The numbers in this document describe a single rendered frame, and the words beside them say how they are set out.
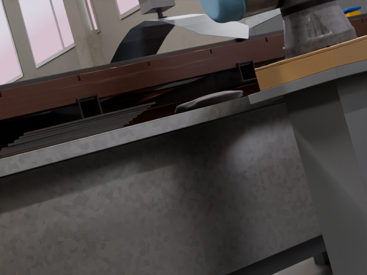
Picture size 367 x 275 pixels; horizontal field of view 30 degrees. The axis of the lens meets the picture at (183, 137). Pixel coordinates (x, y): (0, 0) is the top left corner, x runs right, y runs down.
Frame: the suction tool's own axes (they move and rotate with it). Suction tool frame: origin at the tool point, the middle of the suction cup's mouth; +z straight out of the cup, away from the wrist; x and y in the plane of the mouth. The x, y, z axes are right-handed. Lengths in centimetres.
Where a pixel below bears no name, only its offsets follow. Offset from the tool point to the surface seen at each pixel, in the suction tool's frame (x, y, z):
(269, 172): 39, 10, 48
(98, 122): 44, 55, 27
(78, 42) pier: -604, -310, -123
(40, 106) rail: 31, 60, 20
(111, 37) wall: -556, -330, -113
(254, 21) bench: -48, -83, -6
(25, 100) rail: 31, 62, 18
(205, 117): 53, 35, 32
